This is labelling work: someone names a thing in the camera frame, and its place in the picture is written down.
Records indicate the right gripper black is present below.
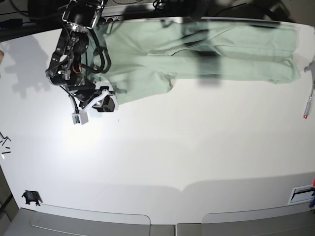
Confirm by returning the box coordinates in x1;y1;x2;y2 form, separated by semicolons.
67;82;116;113

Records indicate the silver screwdriver red tip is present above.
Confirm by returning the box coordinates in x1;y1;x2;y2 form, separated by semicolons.
303;82;315;119

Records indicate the black clamp on table edge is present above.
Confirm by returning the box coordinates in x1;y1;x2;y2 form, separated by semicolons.
22;190;42;206

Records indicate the light green T-shirt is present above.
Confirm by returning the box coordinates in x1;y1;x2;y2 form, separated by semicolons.
88;21;300;104

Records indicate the white power strip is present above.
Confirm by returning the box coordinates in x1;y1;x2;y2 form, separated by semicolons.
103;17;121;22

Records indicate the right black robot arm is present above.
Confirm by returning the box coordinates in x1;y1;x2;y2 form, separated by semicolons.
46;0;115;113

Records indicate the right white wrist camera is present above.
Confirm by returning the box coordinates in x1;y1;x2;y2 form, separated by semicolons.
71;112;89;125

